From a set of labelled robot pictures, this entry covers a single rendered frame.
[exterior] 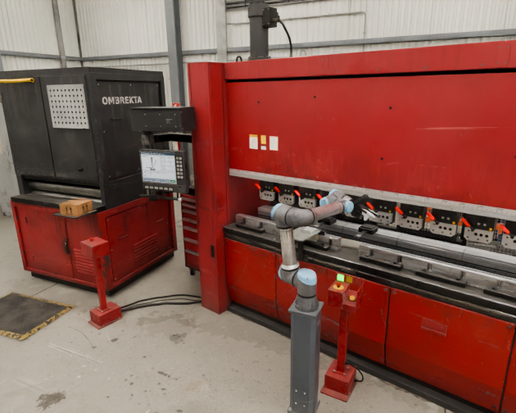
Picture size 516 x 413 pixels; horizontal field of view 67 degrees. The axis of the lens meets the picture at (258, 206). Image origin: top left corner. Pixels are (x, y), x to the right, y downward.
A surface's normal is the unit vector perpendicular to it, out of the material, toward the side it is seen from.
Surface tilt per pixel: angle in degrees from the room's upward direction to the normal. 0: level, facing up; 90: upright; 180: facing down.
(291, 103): 90
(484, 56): 90
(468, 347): 90
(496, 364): 90
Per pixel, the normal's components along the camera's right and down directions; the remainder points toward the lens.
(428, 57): -0.62, 0.23
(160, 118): -0.37, 0.27
